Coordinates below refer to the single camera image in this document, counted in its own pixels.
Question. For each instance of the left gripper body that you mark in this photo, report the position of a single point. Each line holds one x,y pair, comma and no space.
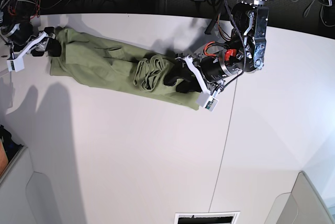
210,71

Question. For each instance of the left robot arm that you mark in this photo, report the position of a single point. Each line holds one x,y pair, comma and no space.
241,52

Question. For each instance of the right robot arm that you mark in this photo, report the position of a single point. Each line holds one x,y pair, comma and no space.
18,11

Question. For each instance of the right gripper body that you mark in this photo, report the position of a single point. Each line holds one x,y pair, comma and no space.
21,38

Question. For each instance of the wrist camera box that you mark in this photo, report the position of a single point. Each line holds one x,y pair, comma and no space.
207,101
15,65

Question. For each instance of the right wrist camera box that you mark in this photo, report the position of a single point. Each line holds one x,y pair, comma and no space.
15,65

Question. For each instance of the green t-shirt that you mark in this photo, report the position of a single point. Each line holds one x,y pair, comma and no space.
103,63

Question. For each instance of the white table vent grille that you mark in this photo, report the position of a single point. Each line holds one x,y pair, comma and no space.
207,218

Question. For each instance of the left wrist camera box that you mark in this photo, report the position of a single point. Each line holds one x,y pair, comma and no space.
207,101

